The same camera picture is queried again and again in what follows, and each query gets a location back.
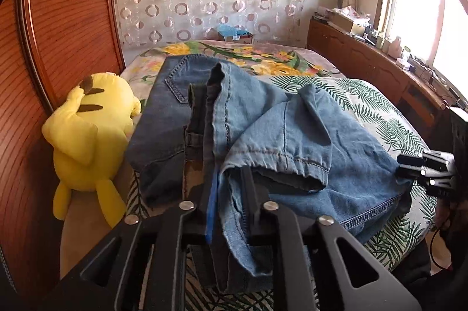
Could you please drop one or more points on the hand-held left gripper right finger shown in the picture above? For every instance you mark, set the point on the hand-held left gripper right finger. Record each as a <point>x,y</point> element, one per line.
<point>247,194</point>

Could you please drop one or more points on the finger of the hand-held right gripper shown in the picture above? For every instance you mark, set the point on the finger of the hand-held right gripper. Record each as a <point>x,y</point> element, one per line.
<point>407,172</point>
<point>407,161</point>

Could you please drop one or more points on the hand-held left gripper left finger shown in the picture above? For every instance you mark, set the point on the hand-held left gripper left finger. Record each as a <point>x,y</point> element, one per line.
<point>210,219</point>

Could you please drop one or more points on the blue denim pants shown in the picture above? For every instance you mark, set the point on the blue denim pants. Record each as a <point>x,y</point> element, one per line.
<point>292,135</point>

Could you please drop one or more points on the grey electronic device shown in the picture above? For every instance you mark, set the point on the grey electronic device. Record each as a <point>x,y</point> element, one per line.
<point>424,69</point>

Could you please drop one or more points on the long wooden cabinet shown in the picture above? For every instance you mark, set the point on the long wooden cabinet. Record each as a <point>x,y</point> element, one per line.
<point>365,58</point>

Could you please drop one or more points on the floral blanket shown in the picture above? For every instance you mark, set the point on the floral blanket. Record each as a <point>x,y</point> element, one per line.
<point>226,51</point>

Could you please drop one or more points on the yellow plush toy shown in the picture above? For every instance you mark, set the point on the yellow plush toy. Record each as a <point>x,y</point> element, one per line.
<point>91,135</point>

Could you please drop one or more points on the beige cardboard box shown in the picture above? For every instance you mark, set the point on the beige cardboard box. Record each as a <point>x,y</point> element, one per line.
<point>347,24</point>

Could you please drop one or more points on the window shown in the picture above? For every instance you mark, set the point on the window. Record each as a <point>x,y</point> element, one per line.
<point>413,3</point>

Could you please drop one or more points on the cardboard box with blue cloth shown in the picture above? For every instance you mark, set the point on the cardboard box with blue cloth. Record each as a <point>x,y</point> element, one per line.
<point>237,38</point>

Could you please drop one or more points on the wooden headboard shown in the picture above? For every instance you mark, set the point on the wooden headboard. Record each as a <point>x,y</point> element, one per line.
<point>65,22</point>

